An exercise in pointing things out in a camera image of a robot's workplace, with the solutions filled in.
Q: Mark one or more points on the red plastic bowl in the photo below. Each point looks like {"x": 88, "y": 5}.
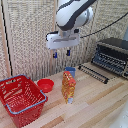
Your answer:
{"x": 45, "y": 85}

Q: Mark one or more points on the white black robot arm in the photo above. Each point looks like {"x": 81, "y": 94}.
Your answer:
{"x": 71, "y": 15}

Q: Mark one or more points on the orange yellow carton box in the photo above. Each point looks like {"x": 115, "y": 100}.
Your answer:
{"x": 68, "y": 87}

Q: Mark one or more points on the beige woven folding screen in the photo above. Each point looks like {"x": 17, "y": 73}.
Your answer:
{"x": 30, "y": 36}

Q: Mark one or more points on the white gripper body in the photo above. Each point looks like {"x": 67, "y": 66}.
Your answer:
{"x": 63, "y": 41}

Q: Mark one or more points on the red plastic shopping basket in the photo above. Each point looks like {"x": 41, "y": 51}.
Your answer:
{"x": 30, "y": 112}

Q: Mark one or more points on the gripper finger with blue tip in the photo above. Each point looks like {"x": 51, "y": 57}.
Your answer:
{"x": 68, "y": 52}
{"x": 55, "y": 54}

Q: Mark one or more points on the blue plastic cup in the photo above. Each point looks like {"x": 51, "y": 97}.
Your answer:
{"x": 71, "y": 70}

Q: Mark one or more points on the black toaster oven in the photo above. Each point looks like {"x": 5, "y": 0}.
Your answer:
{"x": 113, "y": 46}

